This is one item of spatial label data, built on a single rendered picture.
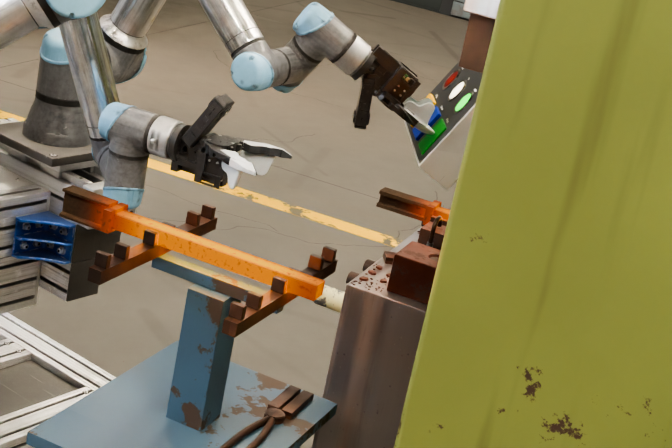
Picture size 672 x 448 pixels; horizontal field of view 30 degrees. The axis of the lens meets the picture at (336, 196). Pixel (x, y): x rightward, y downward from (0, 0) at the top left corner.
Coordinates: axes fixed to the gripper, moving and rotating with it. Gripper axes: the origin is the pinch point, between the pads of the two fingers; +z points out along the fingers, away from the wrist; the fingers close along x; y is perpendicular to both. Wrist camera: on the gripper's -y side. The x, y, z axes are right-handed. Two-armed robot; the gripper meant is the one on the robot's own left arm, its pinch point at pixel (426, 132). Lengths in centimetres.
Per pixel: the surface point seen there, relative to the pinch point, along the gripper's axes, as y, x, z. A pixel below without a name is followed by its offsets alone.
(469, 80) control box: 12.9, 8.6, 1.6
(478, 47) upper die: 23, -54, -18
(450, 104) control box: 6.7, 6.8, 1.6
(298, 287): -15, -88, -23
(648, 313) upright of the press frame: 16, -108, 7
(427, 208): -2.9, -48.2, -4.0
